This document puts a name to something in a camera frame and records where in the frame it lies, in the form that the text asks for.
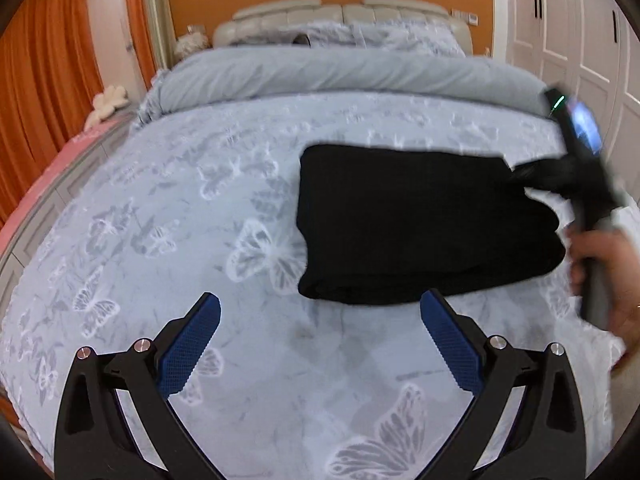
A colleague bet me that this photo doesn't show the butterfly print pillow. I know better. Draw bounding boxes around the butterfly print pillow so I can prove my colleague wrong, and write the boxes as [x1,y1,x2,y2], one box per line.
[290,22,467,59]

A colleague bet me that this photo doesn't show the pink bench cushion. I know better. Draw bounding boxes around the pink bench cushion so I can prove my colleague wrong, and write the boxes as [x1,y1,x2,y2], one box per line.
[0,110,137,242]

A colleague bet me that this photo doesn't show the butterfly print bed cover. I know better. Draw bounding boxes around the butterfly print bed cover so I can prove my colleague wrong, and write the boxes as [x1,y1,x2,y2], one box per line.
[0,95,632,480]

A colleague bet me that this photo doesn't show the wide orange curtain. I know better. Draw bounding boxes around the wide orange curtain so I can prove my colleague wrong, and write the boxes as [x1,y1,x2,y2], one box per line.
[0,0,102,227]

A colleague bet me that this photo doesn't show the grey rolled duvet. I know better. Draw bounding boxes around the grey rolled duvet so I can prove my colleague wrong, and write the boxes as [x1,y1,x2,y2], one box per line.
[132,45,562,134]

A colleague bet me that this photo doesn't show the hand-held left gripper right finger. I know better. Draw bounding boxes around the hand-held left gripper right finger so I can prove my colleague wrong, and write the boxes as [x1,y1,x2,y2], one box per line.
[420,287,588,480]

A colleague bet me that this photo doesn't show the narrow orange curtain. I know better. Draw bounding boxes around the narrow orange curtain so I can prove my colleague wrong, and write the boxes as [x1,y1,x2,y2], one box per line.
[122,0,157,92]

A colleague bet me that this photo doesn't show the shell-like bedside ornament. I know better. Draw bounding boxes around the shell-like bedside ornament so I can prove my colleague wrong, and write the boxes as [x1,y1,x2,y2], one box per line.
[175,30,211,57]

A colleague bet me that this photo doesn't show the white wardrobe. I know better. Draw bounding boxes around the white wardrobe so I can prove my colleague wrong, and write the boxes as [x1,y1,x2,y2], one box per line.
[492,0,640,222]

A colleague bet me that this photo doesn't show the beige padded headboard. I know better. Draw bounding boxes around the beige padded headboard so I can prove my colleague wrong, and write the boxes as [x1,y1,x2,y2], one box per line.
[213,0,474,57]

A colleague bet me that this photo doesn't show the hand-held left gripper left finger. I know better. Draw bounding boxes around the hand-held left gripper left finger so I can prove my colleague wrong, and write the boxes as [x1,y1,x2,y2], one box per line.
[55,291,223,480]

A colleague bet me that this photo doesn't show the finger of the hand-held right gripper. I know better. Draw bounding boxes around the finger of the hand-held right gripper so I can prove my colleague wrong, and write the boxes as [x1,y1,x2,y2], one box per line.
[509,156,576,197]

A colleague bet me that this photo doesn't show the white drawer cabinet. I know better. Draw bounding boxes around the white drawer cabinet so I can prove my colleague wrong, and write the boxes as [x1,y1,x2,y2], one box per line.
[0,125,134,282]

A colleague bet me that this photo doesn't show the person's right hand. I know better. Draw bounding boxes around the person's right hand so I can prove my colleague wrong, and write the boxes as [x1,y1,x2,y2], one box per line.
[566,227,640,373]

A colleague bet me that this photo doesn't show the black pants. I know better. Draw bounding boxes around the black pants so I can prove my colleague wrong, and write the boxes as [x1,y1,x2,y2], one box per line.
[296,144,568,307]

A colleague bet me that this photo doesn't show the cream flower-shaped pillow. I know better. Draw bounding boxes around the cream flower-shaped pillow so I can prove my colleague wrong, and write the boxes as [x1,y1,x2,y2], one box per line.
[84,86,130,132]

